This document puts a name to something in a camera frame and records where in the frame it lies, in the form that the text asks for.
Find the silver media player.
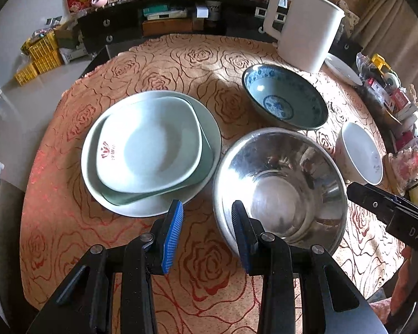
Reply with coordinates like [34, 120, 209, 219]
[143, 5, 189, 19]

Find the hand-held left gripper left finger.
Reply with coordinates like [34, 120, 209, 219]
[26, 199, 184, 334]

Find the large white round plate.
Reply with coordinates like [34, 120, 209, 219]
[81, 90, 222, 218]

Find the yellow plastic crate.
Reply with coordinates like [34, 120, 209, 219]
[31, 50, 64, 74]
[14, 63, 39, 86]
[28, 31, 60, 60]

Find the glass dome with pink flowers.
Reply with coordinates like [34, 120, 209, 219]
[383, 137, 418, 195]

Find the white paper bucket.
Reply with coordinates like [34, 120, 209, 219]
[205, 1, 222, 21]

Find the white and brown chair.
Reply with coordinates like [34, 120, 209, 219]
[0, 153, 27, 321]

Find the brown wooden box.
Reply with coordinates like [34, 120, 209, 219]
[142, 17, 204, 37]

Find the yellow toy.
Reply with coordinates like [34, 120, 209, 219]
[370, 54, 390, 73]

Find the green square plate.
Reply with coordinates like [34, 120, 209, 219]
[91, 95, 216, 207]

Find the large stainless steel bowl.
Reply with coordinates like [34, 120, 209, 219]
[212, 127, 348, 258]

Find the rose patterned tablecloth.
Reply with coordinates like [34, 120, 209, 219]
[19, 33, 407, 334]

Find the blue patterned ceramic bowl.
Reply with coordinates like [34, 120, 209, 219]
[242, 63, 329, 131]

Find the white oval dish red logo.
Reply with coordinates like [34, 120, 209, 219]
[97, 102, 203, 193]

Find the beige curtain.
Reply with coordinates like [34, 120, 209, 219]
[348, 0, 418, 87]

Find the white plastic basket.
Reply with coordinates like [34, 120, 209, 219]
[59, 47, 88, 64]

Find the cardboard box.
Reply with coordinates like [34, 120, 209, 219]
[54, 24, 79, 47]

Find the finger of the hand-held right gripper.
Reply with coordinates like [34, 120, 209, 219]
[347, 183, 418, 224]

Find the white plastic container with handle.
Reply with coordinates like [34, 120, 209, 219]
[263, 0, 346, 73]

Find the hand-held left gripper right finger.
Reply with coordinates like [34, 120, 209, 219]
[231, 200, 387, 334]

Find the small white bowl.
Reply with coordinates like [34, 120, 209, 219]
[335, 122, 384, 186]

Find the small white plate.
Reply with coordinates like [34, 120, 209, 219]
[324, 53, 364, 87]

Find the black tv cabinet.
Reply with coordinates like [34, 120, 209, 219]
[77, 0, 364, 54]

